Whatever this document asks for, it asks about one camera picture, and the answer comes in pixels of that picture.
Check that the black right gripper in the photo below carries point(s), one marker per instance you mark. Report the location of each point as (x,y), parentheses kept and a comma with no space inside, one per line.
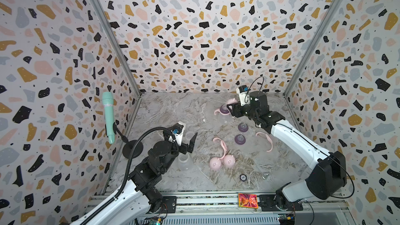
(238,108)

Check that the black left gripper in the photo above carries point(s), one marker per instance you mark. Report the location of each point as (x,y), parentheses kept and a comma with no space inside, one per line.
(186,148)

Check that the clear straw disc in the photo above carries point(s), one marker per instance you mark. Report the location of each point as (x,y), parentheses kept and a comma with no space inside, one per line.
(208,135)
(206,151)

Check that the purple collar with nipple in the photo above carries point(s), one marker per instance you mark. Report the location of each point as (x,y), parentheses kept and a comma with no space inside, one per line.
(223,109)
(240,139)
(242,127)

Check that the clear baby bottle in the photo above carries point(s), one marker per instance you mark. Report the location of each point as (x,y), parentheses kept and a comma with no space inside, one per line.
(224,119)
(185,162)

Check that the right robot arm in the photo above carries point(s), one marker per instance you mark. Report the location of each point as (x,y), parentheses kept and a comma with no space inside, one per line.
(328,169)

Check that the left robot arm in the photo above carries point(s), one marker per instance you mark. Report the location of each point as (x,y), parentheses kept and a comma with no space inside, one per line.
(137,194)

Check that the pink bottle cap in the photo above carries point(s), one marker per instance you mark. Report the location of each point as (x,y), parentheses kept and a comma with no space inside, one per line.
(229,161)
(215,164)

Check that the black microphone stand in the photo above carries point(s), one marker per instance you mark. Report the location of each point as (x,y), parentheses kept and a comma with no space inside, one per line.
(129,146)

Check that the small black round cap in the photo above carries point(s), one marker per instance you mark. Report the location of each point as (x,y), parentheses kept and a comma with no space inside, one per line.
(243,177)

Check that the mint green microphone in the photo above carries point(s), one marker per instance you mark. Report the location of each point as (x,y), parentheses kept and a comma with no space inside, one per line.
(108,103)

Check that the orange pink card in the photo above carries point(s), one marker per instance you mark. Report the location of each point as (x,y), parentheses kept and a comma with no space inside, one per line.
(248,200)

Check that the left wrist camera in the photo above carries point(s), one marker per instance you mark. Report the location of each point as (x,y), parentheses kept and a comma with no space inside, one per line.
(178,130)

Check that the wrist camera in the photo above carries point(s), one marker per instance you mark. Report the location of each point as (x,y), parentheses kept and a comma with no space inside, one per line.
(243,93)
(178,130)

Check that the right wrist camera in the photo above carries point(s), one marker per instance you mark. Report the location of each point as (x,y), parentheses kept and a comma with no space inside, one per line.
(243,93)

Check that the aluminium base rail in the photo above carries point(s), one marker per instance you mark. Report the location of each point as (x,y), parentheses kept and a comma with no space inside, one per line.
(222,208)

